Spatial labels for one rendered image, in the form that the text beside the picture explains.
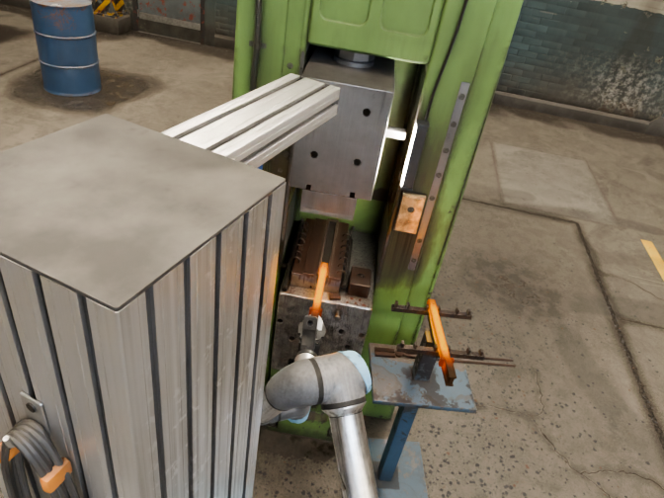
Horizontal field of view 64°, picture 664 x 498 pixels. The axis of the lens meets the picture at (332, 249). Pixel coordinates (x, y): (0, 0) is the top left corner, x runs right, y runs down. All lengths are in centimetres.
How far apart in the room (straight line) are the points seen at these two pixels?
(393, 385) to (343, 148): 92
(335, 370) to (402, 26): 111
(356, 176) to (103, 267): 149
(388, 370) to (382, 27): 126
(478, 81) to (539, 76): 609
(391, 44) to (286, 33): 35
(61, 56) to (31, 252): 581
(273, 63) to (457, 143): 71
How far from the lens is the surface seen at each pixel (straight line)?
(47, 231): 49
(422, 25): 186
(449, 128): 196
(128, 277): 43
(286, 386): 133
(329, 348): 230
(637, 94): 837
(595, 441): 339
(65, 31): 618
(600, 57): 809
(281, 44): 189
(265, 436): 279
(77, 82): 634
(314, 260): 220
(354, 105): 177
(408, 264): 224
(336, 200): 192
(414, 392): 212
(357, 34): 185
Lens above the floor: 230
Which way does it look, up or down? 35 degrees down
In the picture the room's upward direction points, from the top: 10 degrees clockwise
